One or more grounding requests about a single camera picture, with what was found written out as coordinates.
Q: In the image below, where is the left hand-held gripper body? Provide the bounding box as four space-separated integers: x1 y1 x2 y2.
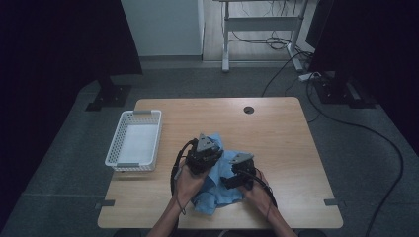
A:
185 132 225 176

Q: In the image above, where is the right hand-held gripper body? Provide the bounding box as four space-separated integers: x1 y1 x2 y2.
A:
228 151 258 192

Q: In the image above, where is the blue shirt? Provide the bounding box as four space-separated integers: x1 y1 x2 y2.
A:
190 132 252 217

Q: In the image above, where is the white plastic basket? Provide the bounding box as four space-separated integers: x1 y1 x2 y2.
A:
104 109 163 173

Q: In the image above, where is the person's right hand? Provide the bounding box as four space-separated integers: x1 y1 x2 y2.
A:
237 169 271 212

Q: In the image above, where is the person's left hand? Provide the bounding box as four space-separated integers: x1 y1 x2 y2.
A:
175 162 212 207

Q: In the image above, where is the white power strip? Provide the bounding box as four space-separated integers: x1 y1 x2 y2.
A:
298 71 322 82

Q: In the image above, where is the black stand base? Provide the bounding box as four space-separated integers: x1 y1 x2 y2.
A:
85 75 132 113
311 71 377 110

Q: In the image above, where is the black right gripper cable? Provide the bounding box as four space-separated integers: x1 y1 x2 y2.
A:
241 169 279 222

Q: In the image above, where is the grey table bracket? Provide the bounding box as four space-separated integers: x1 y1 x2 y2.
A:
323 197 347 208
94 198 117 210

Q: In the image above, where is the thin black floor cable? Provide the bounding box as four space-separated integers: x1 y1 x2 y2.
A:
261 52 302 98

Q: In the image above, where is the tangle of black cables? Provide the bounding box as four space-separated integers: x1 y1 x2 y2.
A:
228 29 314 61

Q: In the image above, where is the white wall panel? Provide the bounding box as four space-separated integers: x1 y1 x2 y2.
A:
120 0 206 57

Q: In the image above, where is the white desk frame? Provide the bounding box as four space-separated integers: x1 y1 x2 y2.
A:
213 0 309 73

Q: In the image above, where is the long black floor cable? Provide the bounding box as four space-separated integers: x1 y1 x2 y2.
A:
305 73 405 237

